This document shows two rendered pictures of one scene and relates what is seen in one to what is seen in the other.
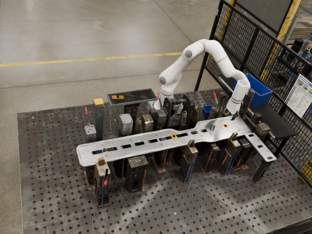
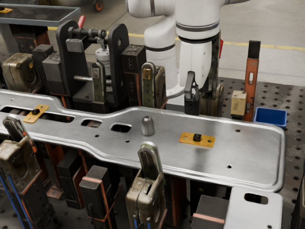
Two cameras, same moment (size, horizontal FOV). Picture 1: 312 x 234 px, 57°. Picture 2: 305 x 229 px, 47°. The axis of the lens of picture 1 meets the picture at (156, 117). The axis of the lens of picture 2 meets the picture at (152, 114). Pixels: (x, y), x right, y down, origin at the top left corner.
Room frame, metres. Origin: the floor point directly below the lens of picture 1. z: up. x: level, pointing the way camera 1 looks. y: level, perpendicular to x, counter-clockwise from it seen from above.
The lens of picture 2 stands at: (1.30, -1.01, 1.55)
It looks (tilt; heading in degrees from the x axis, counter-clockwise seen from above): 35 degrees down; 52
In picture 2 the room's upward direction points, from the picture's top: 5 degrees counter-clockwise
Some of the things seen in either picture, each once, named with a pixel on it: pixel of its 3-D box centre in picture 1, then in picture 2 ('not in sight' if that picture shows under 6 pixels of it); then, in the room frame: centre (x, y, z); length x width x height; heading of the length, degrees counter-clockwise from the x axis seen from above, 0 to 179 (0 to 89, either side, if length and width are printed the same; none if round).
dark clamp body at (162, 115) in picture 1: (158, 129); (70, 106); (1.71, -0.04, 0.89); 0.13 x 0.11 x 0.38; 29
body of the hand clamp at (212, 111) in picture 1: (211, 123); (209, 137); (1.92, -0.49, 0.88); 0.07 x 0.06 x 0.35; 29
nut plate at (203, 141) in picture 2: (225, 126); (197, 138); (1.78, -0.57, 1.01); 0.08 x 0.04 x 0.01; 119
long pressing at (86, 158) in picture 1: (172, 138); (29, 115); (1.53, -0.15, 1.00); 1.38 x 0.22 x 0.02; 119
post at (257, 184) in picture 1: (261, 170); not in sight; (1.52, -0.89, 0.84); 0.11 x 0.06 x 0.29; 29
